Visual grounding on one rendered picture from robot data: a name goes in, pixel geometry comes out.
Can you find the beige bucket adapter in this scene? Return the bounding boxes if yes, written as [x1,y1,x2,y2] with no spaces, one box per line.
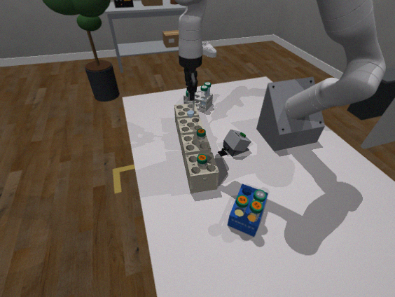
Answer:
[174,104,199,132]
[186,152,219,193]
[177,117,204,146]
[181,134,211,169]

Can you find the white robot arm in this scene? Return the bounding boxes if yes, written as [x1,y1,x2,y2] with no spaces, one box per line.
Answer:
[175,0,386,119]

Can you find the green tube cap with grey label dot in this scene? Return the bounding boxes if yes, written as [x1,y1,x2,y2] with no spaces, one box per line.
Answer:
[253,189,266,204]

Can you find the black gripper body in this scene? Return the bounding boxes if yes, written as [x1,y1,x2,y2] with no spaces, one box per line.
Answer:
[179,56,202,82]

